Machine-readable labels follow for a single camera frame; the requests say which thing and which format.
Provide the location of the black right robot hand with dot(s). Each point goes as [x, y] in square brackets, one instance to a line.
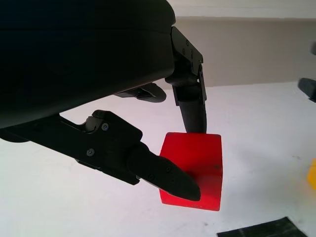
[308, 89]

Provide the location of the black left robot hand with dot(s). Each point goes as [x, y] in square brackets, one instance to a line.
[74, 61]

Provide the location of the yellow wooden block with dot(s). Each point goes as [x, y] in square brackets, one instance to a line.
[312, 174]

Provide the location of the red wooden block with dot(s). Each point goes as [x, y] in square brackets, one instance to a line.
[197, 158]

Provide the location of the black tape square marker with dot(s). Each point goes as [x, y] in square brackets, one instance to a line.
[266, 228]

